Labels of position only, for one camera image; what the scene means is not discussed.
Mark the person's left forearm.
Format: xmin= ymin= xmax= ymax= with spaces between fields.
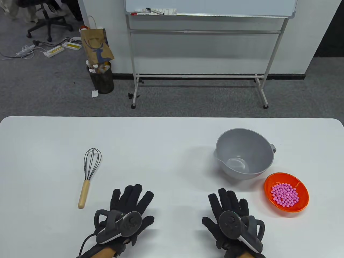
xmin=89 ymin=247 xmax=116 ymax=258

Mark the grey black hand controller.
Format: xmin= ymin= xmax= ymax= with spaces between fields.
xmin=218 ymin=211 xmax=265 ymax=253
xmin=94 ymin=210 xmax=143 ymax=245

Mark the brown paper bag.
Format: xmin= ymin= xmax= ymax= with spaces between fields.
xmin=80 ymin=16 xmax=115 ymax=64

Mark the pile of pink plastic beads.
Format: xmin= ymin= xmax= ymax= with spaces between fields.
xmin=270 ymin=183 xmax=300 ymax=207

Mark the black office chair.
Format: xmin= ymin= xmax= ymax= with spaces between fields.
xmin=27 ymin=0 xmax=73 ymax=42

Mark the white yellow power strip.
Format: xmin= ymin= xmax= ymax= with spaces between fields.
xmin=44 ymin=46 xmax=65 ymax=58
xmin=62 ymin=38 xmax=82 ymax=51

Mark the whiteboard on metal stand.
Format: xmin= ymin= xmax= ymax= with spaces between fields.
xmin=124 ymin=0 xmax=298 ymax=109

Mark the person's right hand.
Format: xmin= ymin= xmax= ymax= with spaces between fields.
xmin=202 ymin=188 xmax=265 ymax=253

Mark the black whisk with wooden handle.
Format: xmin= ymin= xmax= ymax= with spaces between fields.
xmin=78 ymin=148 xmax=102 ymax=209

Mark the grey plastic salad bowl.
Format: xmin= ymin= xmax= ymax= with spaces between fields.
xmin=214 ymin=128 xmax=277 ymax=180

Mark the orange plastic bowl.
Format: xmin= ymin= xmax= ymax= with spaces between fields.
xmin=264 ymin=173 xmax=309 ymax=213

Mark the pile of discarded bottles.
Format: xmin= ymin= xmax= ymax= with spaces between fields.
xmin=86 ymin=60 xmax=111 ymax=74

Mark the black mesh waste bin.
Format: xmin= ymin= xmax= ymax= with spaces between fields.
xmin=87 ymin=61 xmax=115 ymax=94

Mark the person's left hand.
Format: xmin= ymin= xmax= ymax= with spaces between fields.
xmin=95 ymin=184 xmax=155 ymax=252

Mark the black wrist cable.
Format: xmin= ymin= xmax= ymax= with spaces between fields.
xmin=78 ymin=233 xmax=98 ymax=258

